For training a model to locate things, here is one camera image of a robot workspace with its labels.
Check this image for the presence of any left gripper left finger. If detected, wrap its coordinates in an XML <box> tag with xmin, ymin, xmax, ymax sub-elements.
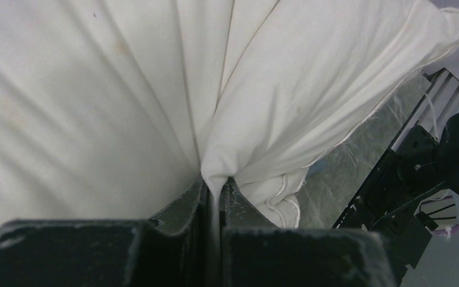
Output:
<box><xmin>0</xmin><ymin>179</ymin><xmax>207</xmax><ymax>286</ymax></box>

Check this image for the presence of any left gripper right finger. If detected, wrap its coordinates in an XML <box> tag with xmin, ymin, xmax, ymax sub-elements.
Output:
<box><xmin>219</xmin><ymin>178</ymin><xmax>396</xmax><ymax>286</ymax></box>

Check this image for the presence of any white pillow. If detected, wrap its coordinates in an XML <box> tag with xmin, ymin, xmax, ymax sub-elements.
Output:
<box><xmin>0</xmin><ymin>0</ymin><xmax>459</xmax><ymax>248</ymax></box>

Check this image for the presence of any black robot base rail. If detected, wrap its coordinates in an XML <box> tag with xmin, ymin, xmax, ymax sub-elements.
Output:
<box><xmin>333</xmin><ymin>126</ymin><xmax>442</xmax><ymax>284</ymax></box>

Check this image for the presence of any aluminium frame profile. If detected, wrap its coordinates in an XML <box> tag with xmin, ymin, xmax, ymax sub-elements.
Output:
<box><xmin>389</xmin><ymin>68</ymin><xmax>459</xmax><ymax>151</ymax></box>

